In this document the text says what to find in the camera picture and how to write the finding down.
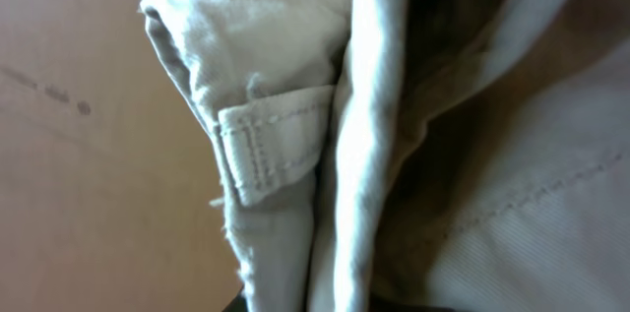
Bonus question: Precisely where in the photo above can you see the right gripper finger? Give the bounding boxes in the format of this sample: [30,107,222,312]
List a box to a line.
[221,292,248,312]

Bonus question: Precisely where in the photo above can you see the beige khaki shorts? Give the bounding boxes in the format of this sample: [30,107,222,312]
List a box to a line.
[140,0,629,311]

